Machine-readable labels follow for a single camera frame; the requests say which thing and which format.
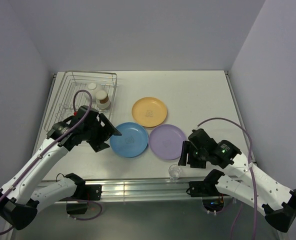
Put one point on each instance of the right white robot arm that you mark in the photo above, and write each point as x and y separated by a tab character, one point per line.
238	178

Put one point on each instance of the white ceramic bowl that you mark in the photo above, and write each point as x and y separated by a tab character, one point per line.
93	88

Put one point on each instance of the clear glass cup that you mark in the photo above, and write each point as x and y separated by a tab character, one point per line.
175	172

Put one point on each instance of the steel cup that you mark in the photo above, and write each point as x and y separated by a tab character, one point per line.
102	99

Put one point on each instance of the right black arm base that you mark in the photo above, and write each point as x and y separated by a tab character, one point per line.
212	199

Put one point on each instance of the blue plate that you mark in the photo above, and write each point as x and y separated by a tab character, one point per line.
132	142

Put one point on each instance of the metal wire dish rack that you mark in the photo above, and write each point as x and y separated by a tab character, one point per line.
62	104

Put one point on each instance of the purple plate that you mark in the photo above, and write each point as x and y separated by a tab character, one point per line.
166	141

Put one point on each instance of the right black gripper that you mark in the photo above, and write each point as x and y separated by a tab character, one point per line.
187	147

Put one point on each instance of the aluminium mounting rail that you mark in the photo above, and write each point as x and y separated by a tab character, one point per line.
140	190

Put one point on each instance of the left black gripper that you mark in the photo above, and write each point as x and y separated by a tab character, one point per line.
106	131

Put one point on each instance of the orange plate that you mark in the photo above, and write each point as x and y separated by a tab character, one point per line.
149	112

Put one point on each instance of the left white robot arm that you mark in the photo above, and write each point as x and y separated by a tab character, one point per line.
20	201

